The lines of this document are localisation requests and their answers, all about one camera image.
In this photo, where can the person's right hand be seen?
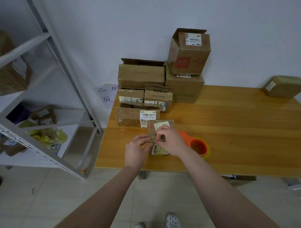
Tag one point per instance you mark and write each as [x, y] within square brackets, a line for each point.
[171, 140]

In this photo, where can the person's left hand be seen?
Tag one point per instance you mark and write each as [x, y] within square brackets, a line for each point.
[136, 152]

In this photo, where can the squat red-printed cardboard box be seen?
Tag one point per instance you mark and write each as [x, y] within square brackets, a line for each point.
[155, 127]

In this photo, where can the blue orange tape dispenser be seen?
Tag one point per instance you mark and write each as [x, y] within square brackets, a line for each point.
[197, 144]

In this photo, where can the box barcode label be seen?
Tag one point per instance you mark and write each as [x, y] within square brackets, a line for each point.
[129, 116]

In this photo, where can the stack of cardboard boxes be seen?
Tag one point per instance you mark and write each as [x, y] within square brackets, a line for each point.
[141, 75]

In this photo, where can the small brown cardboard box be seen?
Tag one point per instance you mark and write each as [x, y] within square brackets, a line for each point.
[283, 87]

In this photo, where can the person's left forearm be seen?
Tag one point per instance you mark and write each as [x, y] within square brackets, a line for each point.
[98, 202]

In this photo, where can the person's right forearm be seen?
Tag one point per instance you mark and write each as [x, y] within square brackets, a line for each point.
[225, 197]

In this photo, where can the brown cardboard scrap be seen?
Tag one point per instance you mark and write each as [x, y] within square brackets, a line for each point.
[13, 148]

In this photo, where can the white perforated clog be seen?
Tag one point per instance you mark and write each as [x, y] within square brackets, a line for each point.
[140, 225]
[173, 221]

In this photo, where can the wooden table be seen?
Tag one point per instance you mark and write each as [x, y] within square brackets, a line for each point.
[254, 127]

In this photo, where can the yellow plastic bag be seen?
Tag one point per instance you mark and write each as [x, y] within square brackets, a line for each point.
[47, 137]

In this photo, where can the small open carton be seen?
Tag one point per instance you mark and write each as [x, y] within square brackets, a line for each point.
[43, 115]

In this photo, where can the dark blue bag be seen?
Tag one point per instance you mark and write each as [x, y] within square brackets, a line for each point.
[19, 114]

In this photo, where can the large worn shelf carton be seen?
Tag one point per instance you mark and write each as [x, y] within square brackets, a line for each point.
[13, 75]

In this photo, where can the grey metal shelf rack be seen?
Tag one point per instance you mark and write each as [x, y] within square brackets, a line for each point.
[28, 47]

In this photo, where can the white paper wall sign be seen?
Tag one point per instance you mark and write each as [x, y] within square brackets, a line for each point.
[107, 94]

